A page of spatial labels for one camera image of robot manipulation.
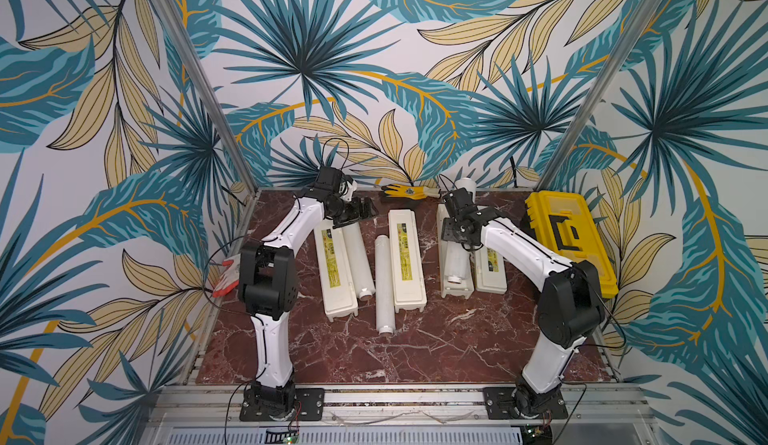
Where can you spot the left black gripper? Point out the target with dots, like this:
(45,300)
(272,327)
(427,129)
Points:
(357,213)

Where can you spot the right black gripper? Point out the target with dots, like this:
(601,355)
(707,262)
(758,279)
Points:
(454,229)

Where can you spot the dispenser tray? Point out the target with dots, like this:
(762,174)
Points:
(441,216)

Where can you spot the large diagonal wrap roll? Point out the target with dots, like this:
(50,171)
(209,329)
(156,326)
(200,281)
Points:
(457,266)

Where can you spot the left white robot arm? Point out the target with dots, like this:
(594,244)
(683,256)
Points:
(268,279)

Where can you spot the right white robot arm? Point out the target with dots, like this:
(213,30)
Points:
(570,306)

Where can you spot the left thick wrap roll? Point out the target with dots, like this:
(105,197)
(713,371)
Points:
(358,260)

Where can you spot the thin middle wrap roll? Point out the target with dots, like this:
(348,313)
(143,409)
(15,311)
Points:
(385,310)

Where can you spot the left white dispenser box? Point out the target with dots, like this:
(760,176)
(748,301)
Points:
(337,288)

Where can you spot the white dispenser box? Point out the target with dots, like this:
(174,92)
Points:
(337,288)
(408,281)

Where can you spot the middle white dispenser box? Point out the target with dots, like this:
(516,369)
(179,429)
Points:
(408,281)

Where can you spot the yellow black toolbox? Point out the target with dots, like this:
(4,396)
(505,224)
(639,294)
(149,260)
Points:
(564,224)

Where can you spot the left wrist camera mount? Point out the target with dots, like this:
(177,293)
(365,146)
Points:
(347,189)

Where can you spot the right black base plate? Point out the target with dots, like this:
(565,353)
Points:
(521,402)

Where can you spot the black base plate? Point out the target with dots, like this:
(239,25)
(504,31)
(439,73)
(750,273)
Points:
(265,404)
(521,402)

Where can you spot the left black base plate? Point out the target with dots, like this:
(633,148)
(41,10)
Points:
(265,404)

